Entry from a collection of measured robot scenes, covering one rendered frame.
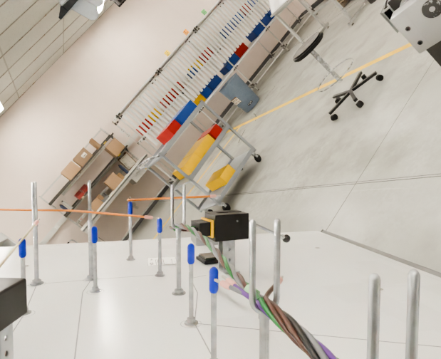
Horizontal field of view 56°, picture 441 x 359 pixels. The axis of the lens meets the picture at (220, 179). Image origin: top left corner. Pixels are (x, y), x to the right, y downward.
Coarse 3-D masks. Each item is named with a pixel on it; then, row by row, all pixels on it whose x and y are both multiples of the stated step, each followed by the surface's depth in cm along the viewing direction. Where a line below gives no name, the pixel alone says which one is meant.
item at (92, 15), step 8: (72, 0) 79; (80, 0) 80; (64, 8) 79; (72, 8) 80; (80, 8) 80; (88, 8) 81; (96, 8) 81; (64, 16) 80; (88, 16) 81; (96, 16) 81
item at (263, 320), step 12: (252, 228) 25; (276, 228) 25; (252, 240) 25; (276, 240) 25; (252, 252) 25; (276, 252) 25; (252, 264) 25; (276, 264) 25; (252, 276) 25; (276, 276) 25; (252, 288) 25; (276, 288) 25; (252, 300) 25; (276, 300) 25; (264, 324) 25; (264, 336) 25; (264, 348) 25
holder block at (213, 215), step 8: (208, 216) 63; (216, 216) 61; (224, 216) 62; (232, 216) 62; (240, 216) 63; (248, 216) 63; (216, 224) 61; (224, 224) 62; (232, 224) 62; (240, 224) 63; (248, 224) 63; (216, 232) 61; (224, 232) 62; (232, 232) 62; (240, 232) 63; (248, 232) 63; (216, 240) 61; (224, 240) 62
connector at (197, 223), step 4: (192, 220) 63; (196, 220) 63; (200, 220) 63; (204, 220) 63; (192, 224) 63; (196, 224) 61; (200, 224) 61; (204, 224) 61; (208, 224) 61; (196, 228) 61; (200, 228) 61; (204, 228) 61; (208, 228) 61; (204, 232) 61; (208, 232) 61
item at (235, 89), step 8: (232, 80) 726; (240, 80) 735; (224, 88) 731; (232, 88) 729; (240, 88) 731; (248, 88) 740; (232, 96) 738; (240, 96) 735; (248, 96) 737; (256, 96) 748; (240, 104) 744; (248, 104) 741
